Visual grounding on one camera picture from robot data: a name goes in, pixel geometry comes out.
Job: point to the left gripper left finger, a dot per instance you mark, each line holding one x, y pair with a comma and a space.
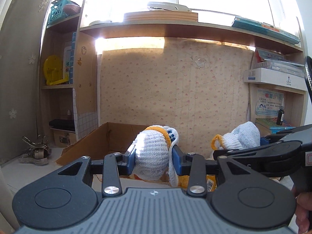
111, 167

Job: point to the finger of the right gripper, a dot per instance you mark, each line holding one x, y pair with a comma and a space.
276, 150
302, 133

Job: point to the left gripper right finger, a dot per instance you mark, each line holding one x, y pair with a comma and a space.
195, 166

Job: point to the yellow snack bag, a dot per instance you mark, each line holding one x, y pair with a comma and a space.
184, 181

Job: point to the white glove orange cuff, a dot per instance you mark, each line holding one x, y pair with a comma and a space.
242, 137

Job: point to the white glove blue dots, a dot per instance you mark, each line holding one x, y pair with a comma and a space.
153, 154

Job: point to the person right hand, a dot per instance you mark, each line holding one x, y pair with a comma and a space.
303, 210

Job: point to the cardboard shoe box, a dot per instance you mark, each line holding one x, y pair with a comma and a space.
106, 139

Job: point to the dark small bottle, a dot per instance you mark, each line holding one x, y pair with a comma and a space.
280, 117

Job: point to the stacked books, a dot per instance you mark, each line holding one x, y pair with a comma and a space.
268, 126

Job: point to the blue illustrated card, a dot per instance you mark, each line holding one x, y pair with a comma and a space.
268, 102

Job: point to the wooden small box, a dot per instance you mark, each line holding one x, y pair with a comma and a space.
63, 138

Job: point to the white flat box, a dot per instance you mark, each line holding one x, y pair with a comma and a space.
272, 77

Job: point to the metal clips pile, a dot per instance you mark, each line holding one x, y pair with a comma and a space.
38, 153

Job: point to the yellow plastic reel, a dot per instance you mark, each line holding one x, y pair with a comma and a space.
53, 71

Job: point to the calendar card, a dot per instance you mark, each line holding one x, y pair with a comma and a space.
67, 68

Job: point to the teal plastic basket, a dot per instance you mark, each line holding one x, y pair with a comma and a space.
62, 9

